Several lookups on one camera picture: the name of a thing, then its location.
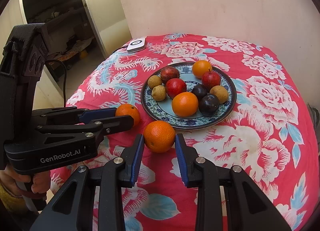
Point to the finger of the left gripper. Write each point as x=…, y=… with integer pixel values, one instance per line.
x=111, y=125
x=98, y=114

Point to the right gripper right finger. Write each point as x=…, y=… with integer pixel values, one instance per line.
x=186, y=156

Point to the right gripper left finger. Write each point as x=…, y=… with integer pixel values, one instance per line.
x=132, y=157

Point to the small orange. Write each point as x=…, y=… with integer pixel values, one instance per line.
x=129, y=109

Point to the dark plum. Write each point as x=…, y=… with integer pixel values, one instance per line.
x=199, y=91
x=209, y=105

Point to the tan longan fruit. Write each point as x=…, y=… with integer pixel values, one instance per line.
x=154, y=81

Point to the tan longan small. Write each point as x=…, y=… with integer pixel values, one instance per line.
x=220, y=92

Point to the red pomegranate-like fruit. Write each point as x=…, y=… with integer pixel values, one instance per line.
x=175, y=86

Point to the wrinkled dark red fruit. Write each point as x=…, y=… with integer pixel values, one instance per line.
x=168, y=73

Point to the red apple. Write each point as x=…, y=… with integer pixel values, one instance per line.
x=210, y=79

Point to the person's left hand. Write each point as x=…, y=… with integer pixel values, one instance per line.
x=9, y=179

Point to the blue patterned ceramic plate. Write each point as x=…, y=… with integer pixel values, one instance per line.
x=163, y=110

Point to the red floral tablecloth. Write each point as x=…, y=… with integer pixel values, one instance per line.
x=269, y=133

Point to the white square device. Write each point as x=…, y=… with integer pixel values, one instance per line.
x=136, y=45

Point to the dark shelf with clutter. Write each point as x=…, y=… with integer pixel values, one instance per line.
x=70, y=33

